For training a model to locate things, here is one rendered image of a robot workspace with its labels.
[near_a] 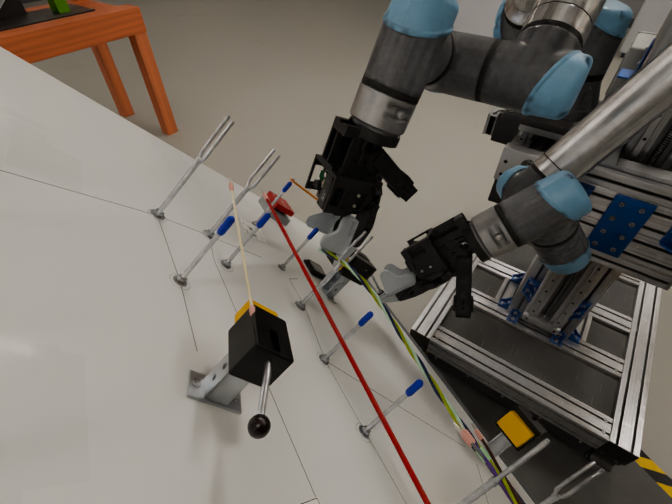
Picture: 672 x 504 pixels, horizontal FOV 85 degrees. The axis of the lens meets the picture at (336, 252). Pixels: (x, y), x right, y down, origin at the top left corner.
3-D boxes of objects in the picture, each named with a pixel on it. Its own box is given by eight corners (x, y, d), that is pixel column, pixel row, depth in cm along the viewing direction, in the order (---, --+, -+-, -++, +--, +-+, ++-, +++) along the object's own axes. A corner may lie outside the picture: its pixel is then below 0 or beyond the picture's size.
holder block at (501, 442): (507, 464, 63) (553, 430, 61) (488, 474, 54) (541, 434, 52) (488, 439, 66) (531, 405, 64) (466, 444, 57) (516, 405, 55)
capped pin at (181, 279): (183, 276, 37) (235, 213, 35) (189, 287, 36) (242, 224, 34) (170, 274, 36) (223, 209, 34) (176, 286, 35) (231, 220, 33)
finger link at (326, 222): (293, 237, 59) (314, 191, 54) (325, 239, 62) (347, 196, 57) (299, 251, 57) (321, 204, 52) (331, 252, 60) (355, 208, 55)
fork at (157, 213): (148, 207, 43) (222, 109, 39) (163, 213, 44) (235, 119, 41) (150, 216, 41) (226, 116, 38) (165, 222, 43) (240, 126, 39)
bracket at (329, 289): (336, 304, 63) (356, 284, 62) (327, 300, 61) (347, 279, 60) (326, 286, 66) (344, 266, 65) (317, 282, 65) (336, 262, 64)
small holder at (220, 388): (176, 476, 21) (253, 399, 20) (189, 361, 29) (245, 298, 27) (242, 490, 24) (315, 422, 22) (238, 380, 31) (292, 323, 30)
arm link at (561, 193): (602, 224, 53) (588, 188, 48) (526, 259, 58) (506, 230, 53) (575, 190, 58) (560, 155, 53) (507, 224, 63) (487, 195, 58)
